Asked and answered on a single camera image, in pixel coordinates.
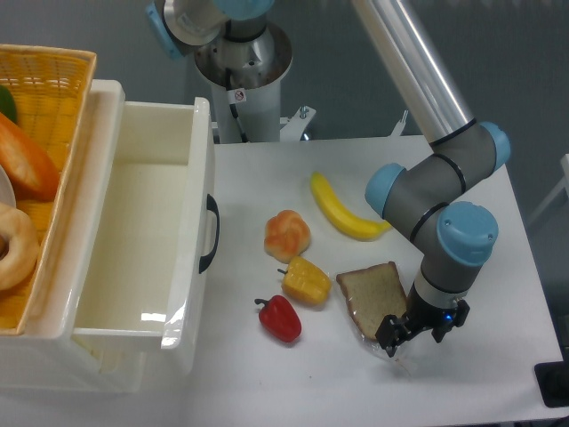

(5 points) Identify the white plate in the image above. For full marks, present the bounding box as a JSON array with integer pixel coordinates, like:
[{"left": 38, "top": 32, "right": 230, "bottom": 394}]
[{"left": 0, "top": 167, "right": 16, "bottom": 207}]

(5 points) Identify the yellow bell pepper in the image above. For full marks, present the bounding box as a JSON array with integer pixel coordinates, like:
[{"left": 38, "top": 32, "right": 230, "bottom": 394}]
[{"left": 281, "top": 256, "right": 332, "bottom": 306}]

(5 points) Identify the black drawer handle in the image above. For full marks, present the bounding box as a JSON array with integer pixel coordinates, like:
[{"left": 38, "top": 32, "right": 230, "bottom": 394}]
[{"left": 198, "top": 194, "right": 220, "bottom": 274}]

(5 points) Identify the green vegetable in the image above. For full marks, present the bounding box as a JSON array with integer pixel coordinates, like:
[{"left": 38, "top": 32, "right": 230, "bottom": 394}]
[{"left": 0, "top": 85, "right": 18, "bottom": 124}]

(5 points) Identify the white chair frame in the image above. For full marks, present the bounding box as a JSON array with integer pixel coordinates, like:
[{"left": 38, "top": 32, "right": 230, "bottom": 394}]
[{"left": 527, "top": 154, "right": 568, "bottom": 230}]

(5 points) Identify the beige bagel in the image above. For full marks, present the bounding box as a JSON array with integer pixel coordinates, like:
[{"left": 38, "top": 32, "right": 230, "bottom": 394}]
[{"left": 1, "top": 203, "right": 39, "bottom": 291}]

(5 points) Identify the white table frame bracket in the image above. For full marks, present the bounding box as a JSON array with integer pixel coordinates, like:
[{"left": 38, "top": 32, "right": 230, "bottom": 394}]
[{"left": 280, "top": 106, "right": 317, "bottom": 142}]

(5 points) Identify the yellow banana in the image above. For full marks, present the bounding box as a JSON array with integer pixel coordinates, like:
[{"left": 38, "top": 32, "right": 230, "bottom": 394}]
[{"left": 309, "top": 172, "right": 391, "bottom": 241}]

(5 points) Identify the round knotted bread roll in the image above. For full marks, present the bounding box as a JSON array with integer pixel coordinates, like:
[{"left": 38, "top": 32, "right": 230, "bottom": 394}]
[{"left": 264, "top": 210, "right": 311, "bottom": 263}]

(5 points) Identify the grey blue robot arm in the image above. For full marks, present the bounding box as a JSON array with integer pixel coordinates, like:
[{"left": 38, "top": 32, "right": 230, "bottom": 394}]
[{"left": 146, "top": 1, "right": 510, "bottom": 356}]

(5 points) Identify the white drawer cabinet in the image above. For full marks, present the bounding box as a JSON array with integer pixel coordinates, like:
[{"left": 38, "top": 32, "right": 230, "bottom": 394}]
[{"left": 1, "top": 80, "right": 158, "bottom": 392}]

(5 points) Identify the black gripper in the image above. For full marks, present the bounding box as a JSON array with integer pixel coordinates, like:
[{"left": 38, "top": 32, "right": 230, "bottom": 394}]
[{"left": 375, "top": 284, "right": 470, "bottom": 358}]

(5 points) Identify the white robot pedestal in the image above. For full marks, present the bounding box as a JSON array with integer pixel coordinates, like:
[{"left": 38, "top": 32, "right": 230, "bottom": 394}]
[{"left": 194, "top": 15, "right": 293, "bottom": 143}]

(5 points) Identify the red bell pepper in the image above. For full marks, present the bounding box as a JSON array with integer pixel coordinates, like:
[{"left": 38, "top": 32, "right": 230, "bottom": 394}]
[{"left": 254, "top": 295, "right": 302, "bottom": 343}]

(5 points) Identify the yellow wicker basket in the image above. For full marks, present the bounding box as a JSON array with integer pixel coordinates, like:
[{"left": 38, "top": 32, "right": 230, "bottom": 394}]
[{"left": 1, "top": 44, "right": 97, "bottom": 336}]

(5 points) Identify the black device at edge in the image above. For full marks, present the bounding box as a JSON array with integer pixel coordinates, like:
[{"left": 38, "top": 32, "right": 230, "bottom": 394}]
[{"left": 534, "top": 361, "right": 568, "bottom": 408}]

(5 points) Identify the orange baguette loaf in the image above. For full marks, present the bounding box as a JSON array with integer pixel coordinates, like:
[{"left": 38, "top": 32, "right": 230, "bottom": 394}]
[{"left": 1, "top": 114, "right": 60, "bottom": 202}]

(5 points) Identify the white plastic drawer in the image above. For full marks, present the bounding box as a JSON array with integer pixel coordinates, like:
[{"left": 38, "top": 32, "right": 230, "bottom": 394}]
[{"left": 74, "top": 98, "right": 214, "bottom": 376}]

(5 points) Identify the toast slice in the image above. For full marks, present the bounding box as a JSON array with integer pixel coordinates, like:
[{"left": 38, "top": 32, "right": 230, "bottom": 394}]
[{"left": 335, "top": 262, "right": 416, "bottom": 377}]

